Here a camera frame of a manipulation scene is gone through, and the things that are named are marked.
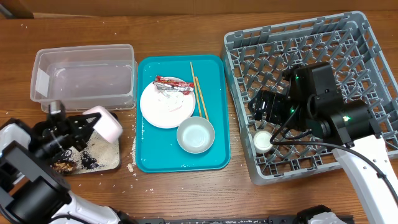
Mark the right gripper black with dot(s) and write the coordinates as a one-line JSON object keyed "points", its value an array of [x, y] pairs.
{"points": [[273, 99]]}

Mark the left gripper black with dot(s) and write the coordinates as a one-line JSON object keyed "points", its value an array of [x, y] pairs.
{"points": [[77, 122]]}

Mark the pink bowl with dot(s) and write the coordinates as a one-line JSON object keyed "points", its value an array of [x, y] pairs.
{"points": [[108, 127]]}

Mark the white cup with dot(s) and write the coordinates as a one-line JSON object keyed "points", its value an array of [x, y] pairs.
{"points": [[262, 141]]}

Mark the brown food scrap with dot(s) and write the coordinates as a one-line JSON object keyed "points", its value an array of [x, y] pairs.
{"points": [[64, 167]]}

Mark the wooden chopstick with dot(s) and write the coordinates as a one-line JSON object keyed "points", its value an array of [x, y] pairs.
{"points": [[195, 90], [202, 98]]}

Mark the red foil snack wrapper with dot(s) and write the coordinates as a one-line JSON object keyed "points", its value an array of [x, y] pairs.
{"points": [[168, 84]]}

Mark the grey-green bowl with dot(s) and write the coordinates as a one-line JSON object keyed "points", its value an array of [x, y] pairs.
{"points": [[195, 135]]}

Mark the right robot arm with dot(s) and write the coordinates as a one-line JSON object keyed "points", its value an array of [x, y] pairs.
{"points": [[314, 113]]}

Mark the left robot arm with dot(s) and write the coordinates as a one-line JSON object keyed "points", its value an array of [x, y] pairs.
{"points": [[31, 191]]}

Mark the grey dishwasher rack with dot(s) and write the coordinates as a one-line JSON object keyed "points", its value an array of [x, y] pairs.
{"points": [[255, 58]]}

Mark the black plastic tray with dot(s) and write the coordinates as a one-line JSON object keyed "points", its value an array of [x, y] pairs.
{"points": [[102, 155]]}

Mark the clear plastic bin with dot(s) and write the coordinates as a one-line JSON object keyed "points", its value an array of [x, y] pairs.
{"points": [[85, 76]]}

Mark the teal serving tray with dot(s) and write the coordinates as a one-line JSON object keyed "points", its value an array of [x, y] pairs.
{"points": [[157, 149]]}

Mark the white round plate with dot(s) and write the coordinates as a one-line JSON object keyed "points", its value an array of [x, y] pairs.
{"points": [[166, 109]]}

